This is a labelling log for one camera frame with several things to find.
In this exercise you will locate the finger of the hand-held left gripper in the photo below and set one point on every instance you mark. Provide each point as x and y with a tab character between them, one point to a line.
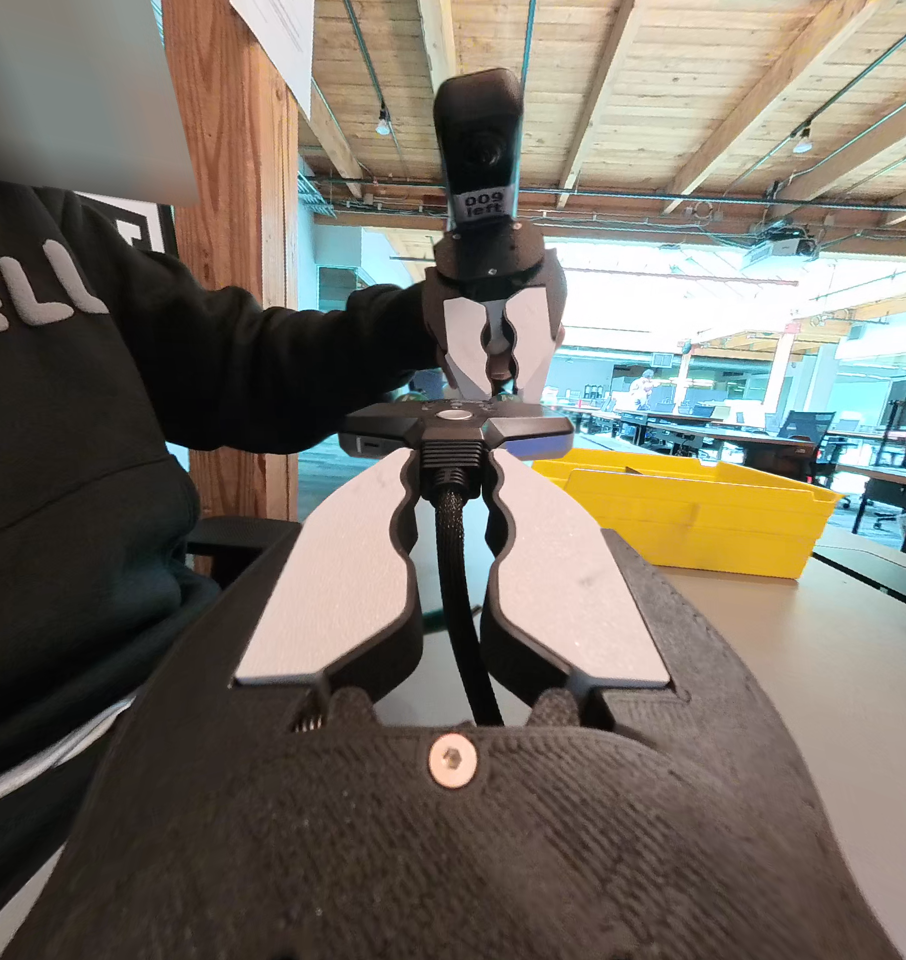
460	337
534	337

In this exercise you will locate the person's torso in black hoodie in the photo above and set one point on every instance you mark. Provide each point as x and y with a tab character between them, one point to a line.
62	487

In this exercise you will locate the white paper sheet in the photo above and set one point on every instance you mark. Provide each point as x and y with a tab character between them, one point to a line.
280	37

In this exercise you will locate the grey desk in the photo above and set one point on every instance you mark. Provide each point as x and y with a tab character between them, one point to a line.
835	675

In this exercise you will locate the wooden post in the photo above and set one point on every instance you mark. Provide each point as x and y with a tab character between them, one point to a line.
227	150

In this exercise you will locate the ceiling spot lamp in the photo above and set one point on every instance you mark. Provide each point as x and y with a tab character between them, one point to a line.
802	142
383	124

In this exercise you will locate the ceiling projector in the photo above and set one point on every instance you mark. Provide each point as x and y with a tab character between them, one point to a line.
783	253

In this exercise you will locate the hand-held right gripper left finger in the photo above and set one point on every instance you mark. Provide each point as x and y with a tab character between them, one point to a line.
325	577

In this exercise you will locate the black and white framed sign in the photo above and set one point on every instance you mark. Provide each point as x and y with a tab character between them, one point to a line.
149	225

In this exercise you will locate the black mesh office chair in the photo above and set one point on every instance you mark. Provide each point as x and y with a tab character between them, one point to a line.
807	439

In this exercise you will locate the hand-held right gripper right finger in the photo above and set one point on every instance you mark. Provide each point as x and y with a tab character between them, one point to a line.
573	592

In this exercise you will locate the yellow plastic bin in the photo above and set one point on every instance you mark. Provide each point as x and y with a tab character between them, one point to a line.
685	525

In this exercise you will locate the long office table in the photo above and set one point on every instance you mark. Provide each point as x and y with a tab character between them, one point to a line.
723	435

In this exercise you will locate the person's left forearm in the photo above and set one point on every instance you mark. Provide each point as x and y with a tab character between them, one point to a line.
273	367

